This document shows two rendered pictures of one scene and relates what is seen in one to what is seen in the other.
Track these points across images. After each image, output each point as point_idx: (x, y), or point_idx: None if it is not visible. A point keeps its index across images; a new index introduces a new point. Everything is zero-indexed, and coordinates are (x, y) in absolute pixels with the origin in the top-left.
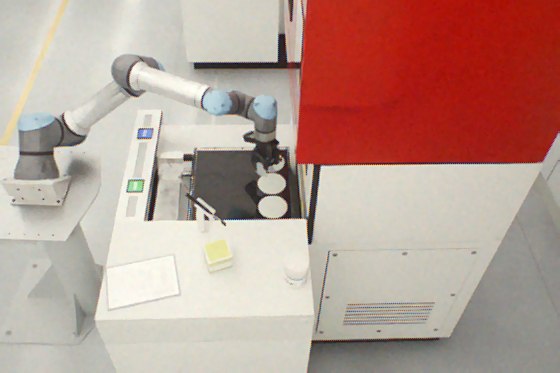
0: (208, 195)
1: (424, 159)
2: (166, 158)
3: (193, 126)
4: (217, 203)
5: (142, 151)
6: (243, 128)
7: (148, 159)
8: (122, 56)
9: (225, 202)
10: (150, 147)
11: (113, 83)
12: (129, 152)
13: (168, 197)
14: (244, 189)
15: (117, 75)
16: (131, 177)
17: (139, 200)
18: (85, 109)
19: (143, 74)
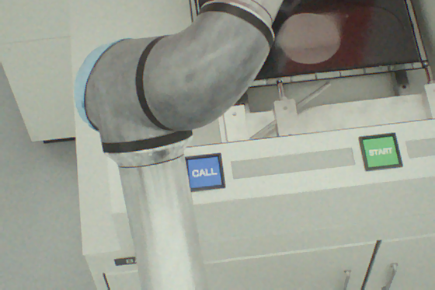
0: (342, 39)
1: None
2: (248, 137)
3: (81, 141)
4: (359, 21)
5: (263, 167)
6: (83, 36)
7: (290, 146)
8: (189, 57)
9: (354, 7)
10: (250, 151)
11: (161, 173)
12: (274, 193)
13: (350, 121)
14: None
15: (249, 71)
16: (354, 168)
17: (418, 135)
18: (195, 286)
19: None
